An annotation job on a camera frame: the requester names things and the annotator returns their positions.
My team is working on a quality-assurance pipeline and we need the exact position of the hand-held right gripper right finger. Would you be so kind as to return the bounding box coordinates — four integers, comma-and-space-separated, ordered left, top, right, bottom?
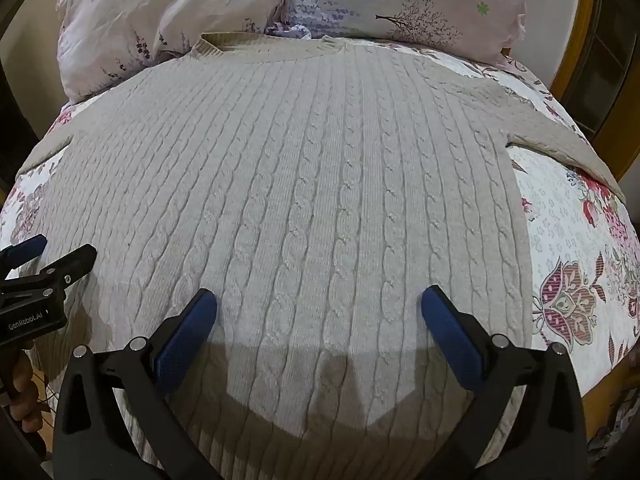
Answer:
421, 285, 587, 480

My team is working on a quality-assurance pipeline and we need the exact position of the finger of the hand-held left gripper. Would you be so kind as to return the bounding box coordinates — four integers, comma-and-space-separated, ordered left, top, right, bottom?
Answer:
0, 234, 49, 281
0, 243, 98, 313

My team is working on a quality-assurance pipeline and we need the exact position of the white floral bedspread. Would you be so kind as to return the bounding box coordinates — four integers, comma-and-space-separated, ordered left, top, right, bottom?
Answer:
0, 42, 640, 391

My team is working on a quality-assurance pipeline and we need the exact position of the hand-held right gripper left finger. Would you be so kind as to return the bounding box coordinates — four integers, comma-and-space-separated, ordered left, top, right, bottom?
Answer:
53, 288, 218, 480

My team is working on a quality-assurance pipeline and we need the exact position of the person's left hand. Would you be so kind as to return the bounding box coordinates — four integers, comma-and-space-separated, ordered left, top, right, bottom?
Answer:
6, 339, 47, 433

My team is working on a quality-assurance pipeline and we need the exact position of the pink floral pillow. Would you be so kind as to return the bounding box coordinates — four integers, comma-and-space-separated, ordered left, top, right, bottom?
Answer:
56, 0, 291, 106
265, 0, 530, 67

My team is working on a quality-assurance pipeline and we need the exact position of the beige cable-knit sweater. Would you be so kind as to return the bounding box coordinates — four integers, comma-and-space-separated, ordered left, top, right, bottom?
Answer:
20, 31, 627, 480

